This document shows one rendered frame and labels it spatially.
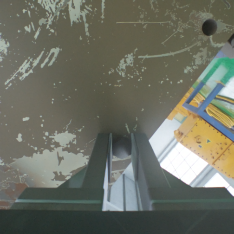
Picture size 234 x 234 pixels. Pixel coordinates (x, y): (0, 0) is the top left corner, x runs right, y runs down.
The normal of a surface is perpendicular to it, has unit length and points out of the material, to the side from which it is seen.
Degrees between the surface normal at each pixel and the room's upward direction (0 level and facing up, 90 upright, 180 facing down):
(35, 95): 90
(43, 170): 90
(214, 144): 90
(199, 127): 90
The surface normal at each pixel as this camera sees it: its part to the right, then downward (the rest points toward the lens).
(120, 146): 0.00, 0.25
